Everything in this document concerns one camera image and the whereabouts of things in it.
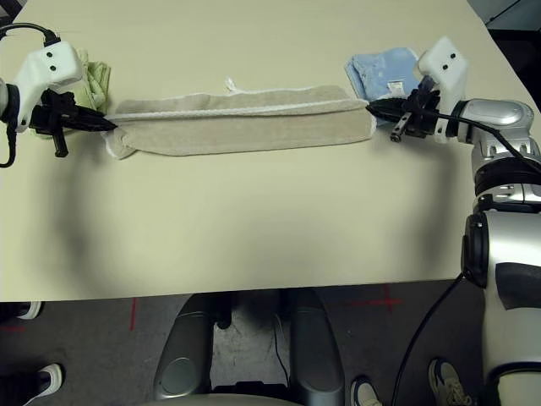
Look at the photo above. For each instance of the white black sneaker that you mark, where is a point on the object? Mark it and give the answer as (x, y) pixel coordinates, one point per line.
(31, 309)
(48, 378)

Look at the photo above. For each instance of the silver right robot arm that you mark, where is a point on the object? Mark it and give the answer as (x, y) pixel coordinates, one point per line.
(494, 114)

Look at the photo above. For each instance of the beige robot torso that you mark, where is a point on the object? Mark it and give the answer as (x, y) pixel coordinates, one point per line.
(232, 401)

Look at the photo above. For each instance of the grey laced sneaker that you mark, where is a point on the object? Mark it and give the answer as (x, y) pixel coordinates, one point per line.
(365, 393)
(452, 385)

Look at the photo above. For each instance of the grey robot right leg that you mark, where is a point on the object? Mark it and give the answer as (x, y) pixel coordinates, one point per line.
(317, 351)

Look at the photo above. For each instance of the blue folded towel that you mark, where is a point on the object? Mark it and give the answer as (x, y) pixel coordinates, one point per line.
(376, 67)

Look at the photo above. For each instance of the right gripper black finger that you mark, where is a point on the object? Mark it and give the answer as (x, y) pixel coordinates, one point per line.
(389, 113)
(389, 103)

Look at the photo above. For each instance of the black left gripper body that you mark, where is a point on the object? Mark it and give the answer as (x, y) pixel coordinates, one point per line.
(48, 116)

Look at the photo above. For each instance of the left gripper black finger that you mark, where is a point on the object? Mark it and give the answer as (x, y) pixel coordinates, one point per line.
(89, 115)
(89, 126)

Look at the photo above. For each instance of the black vertical post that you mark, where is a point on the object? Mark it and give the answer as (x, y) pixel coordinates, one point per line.
(222, 313)

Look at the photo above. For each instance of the beige towel with white trim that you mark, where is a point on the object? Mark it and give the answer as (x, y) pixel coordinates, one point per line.
(253, 127)

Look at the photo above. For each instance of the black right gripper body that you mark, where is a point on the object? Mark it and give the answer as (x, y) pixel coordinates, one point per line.
(420, 118)

